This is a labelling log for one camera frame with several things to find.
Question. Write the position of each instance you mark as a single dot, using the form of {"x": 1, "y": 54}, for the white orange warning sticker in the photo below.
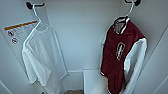
{"x": 21, "y": 33}

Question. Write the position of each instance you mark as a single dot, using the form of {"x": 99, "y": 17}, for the white wardrobe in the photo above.
{"x": 83, "y": 33}

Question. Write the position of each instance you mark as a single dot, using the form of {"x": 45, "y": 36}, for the white wardrobe door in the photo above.
{"x": 161, "y": 73}

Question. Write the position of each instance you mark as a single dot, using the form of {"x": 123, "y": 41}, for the white wardrobe shelf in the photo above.
{"x": 95, "y": 81}

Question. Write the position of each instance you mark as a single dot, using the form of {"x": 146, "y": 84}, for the dark red varsity jacket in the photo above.
{"x": 115, "y": 66}

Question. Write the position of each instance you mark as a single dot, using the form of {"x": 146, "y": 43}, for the white clothes hanger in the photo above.
{"x": 132, "y": 10}
{"x": 38, "y": 18}

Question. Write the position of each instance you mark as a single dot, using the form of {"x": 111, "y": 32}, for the white shirt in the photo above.
{"x": 45, "y": 56}

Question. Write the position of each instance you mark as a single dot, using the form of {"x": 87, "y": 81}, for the black wall hook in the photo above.
{"x": 133, "y": 2}
{"x": 30, "y": 5}

